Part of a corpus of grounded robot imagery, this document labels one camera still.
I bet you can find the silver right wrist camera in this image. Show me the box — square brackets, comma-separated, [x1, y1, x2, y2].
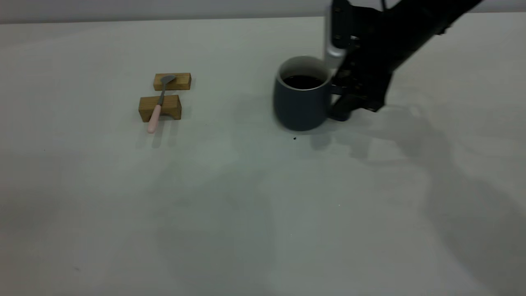
[324, 0, 359, 78]

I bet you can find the black coffee liquid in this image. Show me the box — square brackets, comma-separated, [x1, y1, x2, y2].
[283, 75, 325, 90]

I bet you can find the dark grey ceramic mug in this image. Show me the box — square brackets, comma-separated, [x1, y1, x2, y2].
[273, 56, 344, 132]

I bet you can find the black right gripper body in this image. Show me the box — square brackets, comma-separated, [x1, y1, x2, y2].
[335, 39, 396, 112]

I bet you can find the pink handled metal spoon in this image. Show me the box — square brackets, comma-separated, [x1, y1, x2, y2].
[147, 75, 177, 134]

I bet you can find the arched wooden block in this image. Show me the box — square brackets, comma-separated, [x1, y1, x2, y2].
[138, 95, 182, 123]

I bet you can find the flat rectangular wooden block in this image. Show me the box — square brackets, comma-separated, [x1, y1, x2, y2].
[153, 73, 192, 91]

